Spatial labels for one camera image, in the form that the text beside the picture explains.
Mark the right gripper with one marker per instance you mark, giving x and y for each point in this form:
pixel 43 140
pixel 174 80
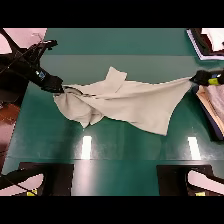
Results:
pixel 202 78

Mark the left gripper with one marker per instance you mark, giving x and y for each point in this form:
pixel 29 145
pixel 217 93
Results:
pixel 52 84

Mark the cream white shirt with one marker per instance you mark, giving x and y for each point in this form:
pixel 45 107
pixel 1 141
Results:
pixel 140 103

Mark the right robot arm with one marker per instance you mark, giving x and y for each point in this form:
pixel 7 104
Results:
pixel 203 181

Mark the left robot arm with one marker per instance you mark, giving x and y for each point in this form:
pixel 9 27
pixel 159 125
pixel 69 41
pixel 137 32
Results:
pixel 20 67

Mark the lavender garment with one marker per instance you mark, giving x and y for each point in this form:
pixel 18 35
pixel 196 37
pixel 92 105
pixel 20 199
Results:
pixel 200 50

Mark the black garment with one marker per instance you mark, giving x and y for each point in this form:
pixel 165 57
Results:
pixel 204 45

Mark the white garment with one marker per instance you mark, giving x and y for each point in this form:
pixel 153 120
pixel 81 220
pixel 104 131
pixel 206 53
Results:
pixel 215 37

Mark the dark blue garment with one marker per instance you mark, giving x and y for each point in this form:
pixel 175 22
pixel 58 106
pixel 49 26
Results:
pixel 213 128

